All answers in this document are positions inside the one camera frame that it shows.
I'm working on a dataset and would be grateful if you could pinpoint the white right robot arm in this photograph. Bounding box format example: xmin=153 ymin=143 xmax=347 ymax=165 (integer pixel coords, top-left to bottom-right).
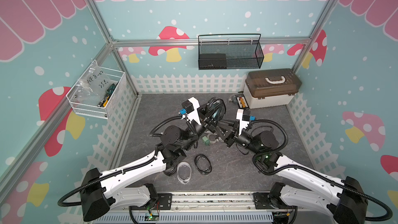
xmin=216 ymin=120 xmax=371 ymax=224

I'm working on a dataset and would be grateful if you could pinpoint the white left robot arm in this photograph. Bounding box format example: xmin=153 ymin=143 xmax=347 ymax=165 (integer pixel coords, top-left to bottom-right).
xmin=75 ymin=107 xmax=226 ymax=222

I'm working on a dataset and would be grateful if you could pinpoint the black yellow battery charger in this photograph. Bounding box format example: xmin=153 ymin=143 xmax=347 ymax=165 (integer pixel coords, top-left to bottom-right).
xmin=235 ymin=94 xmax=250 ymax=110

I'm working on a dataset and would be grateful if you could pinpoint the brown lid storage box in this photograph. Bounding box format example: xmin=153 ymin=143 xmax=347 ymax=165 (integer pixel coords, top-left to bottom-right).
xmin=244 ymin=68 xmax=302 ymax=109

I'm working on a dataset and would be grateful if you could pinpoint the black box in basket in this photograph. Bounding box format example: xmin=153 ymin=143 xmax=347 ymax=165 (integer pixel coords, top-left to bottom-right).
xmin=198 ymin=54 xmax=227 ymax=70

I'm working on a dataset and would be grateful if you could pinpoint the green tool in basket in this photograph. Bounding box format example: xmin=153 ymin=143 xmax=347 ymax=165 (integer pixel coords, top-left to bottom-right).
xmin=97 ymin=84 xmax=117 ymax=107

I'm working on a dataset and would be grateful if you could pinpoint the clear labelled plastic bag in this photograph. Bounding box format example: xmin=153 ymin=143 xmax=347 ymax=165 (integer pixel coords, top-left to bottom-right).
xmin=74 ymin=61 xmax=113 ymax=101

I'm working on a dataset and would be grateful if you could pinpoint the green wall charger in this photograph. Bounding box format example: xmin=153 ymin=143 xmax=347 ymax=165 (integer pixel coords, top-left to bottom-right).
xmin=202 ymin=136 xmax=210 ymax=146

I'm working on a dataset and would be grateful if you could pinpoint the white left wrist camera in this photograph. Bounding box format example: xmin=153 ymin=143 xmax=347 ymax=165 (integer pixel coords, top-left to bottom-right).
xmin=179 ymin=97 xmax=202 ymax=125

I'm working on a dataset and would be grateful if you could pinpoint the black wire mesh wall basket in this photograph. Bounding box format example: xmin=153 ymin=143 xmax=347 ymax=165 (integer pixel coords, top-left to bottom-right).
xmin=198 ymin=33 xmax=264 ymax=69

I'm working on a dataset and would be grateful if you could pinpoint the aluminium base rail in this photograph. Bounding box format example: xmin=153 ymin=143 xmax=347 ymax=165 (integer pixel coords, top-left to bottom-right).
xmin=94 ymin=191 xmax=298 ymax=224

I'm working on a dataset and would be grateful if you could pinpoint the white wire wall basket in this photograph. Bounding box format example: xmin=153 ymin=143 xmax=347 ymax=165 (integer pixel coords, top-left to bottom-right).
xmin=66 ymin=61 xmax=126 ymax=119

